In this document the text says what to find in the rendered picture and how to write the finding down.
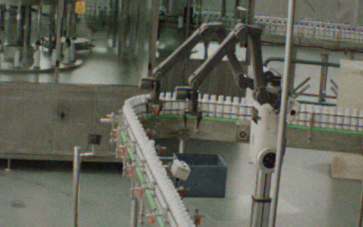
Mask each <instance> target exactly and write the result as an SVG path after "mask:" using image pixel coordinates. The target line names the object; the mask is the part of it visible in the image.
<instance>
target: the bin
mask: <svg viewBox="0 0 363 227"><path fill-rule="evenodd" d="M173 155H174V158H160V159H173V162H174V161H175V159H176V160H178V161H184V162H185V163H186V164H187V165H188V167H189V168H190V173H189V176H188V177H187V179H186V180H183V179H179V180H178V181H177V187H176V188H179V187H180V183H184V184H183V188H189V190H186V196H185V197H197V198H225V193H226V175H227V167H228V166H227V164H226V163H225V162H224V161H223V159H222V158H221V157H220V155H219V154H214V153H210V154H184V153H173Z"/></svg>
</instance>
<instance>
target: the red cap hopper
mask: <svg viewBox="0 0 363 227"><path fill-rule="evenodd" d="M324 1H333V2H342V3H346V4H345V5H344V6H343V7H341V8H340V10H338V11H337V12H336V13H335V14H336V15H338V16H337V17H336V18H337V19H340V18H341V17H342V16H343V15H344V14H345V13H346V12H347V11H348V10H350V9H351V19H350V32H351V29H355V31H354V32H355V33H356V30H357V24H358V0H324ZM301 2H302V3H303V5H304V6H305V7H306V8H307V9H308V11H309V12H310V13H311V14H312V16H316V15H317V14H315V12H317V11H316V10H315V9H314V8H313V7H312V5H311V4H310V3H309V2H308V1H307V0H295V17H294V18H295V23H298V25H299V18H300V12H299V11H300V3H301ZM350 4H351V5H350ZM346 7H348V8H346ZM345 8H346V9H345ZM344 9H345V10H344ZM296 56H297V54H296V47H293V48H292V56H291V59H296ZM354 57H355V54H353V53H349V52H348V60H354ZM310 79H311V78H310V77H308V78H307V79H306V80H305V81H303V82H302V83H301V84H299V85H298V86H297V87H296V88H295V89H294V85H295V63H291V71H290V79H289V91H290V98H293V99H294V100H297V99H296V98H297V97H298V96H300V95H305V96H313V97H319V95H318V94H311V93H304V91H306V90H307V88H310V87H311V85H309V84H308V85H307V86H305V87H304V88H303V89H302V90H301V91H299V92H296V91H297V90H298V89H299V88H300V87H302V86H303V85H304V84H306V83H307V81H310ZM330 82H331V83H332V84H333V86H334V87H335V88H336V89H337V91H338V89H339V87H338V86H337V85H336V83H335V82H333V79H332V78H331V80H330ZM333 86H332V87H331V91H332V92H333V93H334V94H335V95H322V98H328V99H337V95H338V92H336V89H334V88H333ZM293 95H294V96H293Z"/></svg>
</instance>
